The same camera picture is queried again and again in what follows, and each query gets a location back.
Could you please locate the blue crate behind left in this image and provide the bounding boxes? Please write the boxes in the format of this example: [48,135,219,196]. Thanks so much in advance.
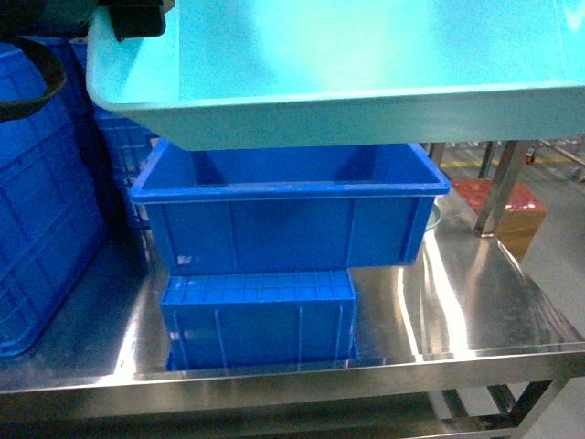
[66,40,156,230]

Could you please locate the teal plastic tray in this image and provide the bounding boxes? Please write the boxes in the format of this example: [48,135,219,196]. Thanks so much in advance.
[87,1,584,151]

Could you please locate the open blue plastic crate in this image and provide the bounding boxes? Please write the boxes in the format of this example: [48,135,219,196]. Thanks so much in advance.
[131,141,451,275]

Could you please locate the steel table leg frame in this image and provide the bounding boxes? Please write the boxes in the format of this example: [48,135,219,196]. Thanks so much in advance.
[473,140,532,238]

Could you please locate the cardboard box with red top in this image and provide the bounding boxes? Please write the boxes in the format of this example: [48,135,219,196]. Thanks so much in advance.
[452,178,548,262]

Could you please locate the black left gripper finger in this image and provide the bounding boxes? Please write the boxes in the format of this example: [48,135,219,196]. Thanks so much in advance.
[98,0,176,42]

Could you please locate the black cable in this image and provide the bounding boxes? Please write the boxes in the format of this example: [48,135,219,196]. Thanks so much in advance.
[0,36,68,123]

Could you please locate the upturned blue crate base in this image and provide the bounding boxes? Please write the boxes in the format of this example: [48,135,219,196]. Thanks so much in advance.
[160,270,358,369]

